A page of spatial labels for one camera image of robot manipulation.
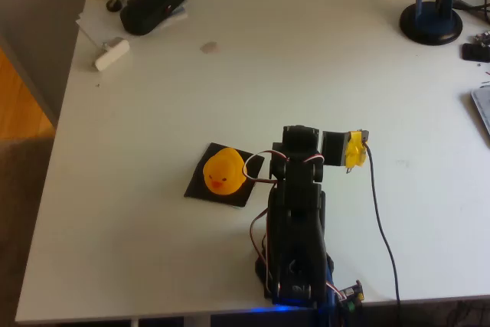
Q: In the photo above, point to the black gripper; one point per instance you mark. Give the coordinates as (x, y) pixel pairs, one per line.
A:
(299, 135)

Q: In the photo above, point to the yellow rubber duck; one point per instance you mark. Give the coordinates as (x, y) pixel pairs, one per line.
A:
(224, 170)

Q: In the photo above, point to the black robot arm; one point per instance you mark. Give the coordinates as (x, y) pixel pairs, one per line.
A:
(298, 227)

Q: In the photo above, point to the black square mat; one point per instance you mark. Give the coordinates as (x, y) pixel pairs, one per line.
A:
(195, 189)

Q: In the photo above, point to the small controller board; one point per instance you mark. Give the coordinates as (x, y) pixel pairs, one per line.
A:
(350, 294)

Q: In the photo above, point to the blue table clamp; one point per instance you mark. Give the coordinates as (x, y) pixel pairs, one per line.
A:
(330, 304)

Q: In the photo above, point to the blue microphone on black base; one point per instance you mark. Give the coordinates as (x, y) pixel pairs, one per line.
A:
(430, 24)

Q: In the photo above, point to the grey laptop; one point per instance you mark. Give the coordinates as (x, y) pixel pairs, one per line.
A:
(483, 106)

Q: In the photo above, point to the black flat device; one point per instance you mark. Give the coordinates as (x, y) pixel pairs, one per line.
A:
(474, 52)

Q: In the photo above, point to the black glasses case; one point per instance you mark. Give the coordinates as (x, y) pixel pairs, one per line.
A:
(153, 5)

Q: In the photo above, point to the small circuit board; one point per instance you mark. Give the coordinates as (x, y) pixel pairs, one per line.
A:
(483, 37)

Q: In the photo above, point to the white paper sheets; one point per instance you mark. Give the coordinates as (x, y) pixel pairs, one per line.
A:
(95, 22)

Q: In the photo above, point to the wrist camera with yellow tape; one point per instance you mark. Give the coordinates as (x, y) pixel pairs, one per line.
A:
(354, 151)

